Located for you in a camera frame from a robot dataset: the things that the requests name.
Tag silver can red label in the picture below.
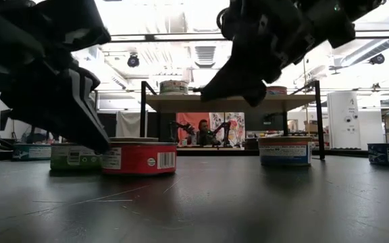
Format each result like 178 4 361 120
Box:
100 141 178 176

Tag black overhead frame bar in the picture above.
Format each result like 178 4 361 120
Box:
108 30 389 43

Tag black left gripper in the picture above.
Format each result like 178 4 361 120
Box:
0 33 111 155

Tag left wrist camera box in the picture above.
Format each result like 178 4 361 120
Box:
28 0 111 51

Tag black background monitor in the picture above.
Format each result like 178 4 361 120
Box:
0 108 12 132

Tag orange cloth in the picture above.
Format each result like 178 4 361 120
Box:
176 112 211 146

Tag person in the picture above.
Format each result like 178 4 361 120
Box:
194 118 215 146

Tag black table mat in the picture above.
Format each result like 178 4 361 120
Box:
0 148 389 243

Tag black aluminium table frame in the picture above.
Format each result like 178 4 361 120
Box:
0 131 389 163

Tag black ceiling lamp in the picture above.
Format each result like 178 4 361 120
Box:
126 53 140 68
369 53 386 65

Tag floral patterned cloth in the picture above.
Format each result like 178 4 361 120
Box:
209 112 246 146

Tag silver can dark blue label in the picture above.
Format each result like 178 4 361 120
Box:
367 142 389 166

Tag gold can pink blue label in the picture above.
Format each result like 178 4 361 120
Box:
257 136 313 167
266 85 288 96
108 136 160 143

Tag wooden shelf black legs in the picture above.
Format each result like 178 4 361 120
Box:
139 80 326 161

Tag silver can teal label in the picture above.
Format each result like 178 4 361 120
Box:
11 143 52 161

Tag cardboard box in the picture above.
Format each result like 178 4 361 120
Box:
304 119 319 134

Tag white cloth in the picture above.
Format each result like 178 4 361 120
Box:
115 110 148 138

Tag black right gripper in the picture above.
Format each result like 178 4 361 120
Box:
199 0 317 107

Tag silver can green white label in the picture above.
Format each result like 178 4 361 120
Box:
159 80 190 96
50 143 103 171

